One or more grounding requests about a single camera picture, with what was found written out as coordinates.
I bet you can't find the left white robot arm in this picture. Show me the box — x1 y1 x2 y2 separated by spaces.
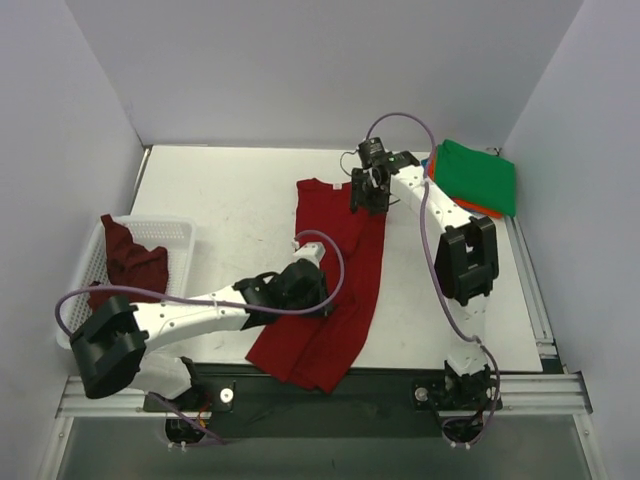
70 259 331 412

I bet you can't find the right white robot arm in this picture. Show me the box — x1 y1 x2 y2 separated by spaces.
350 137 499 408

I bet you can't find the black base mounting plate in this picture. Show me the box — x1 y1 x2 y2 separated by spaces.
142 363 494 441

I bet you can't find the orange folded t-shirt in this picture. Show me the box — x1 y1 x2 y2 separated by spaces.
429 140 502 218

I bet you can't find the white plastic basket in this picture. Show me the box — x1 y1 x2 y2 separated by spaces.
55 215 197 351

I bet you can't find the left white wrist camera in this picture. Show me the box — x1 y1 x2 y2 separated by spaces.
293 240 326 267

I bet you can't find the green folded t-shirt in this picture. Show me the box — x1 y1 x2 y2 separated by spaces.
429 140 517 218

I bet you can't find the dark red t-shirt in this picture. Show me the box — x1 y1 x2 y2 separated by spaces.
101 214 169 293

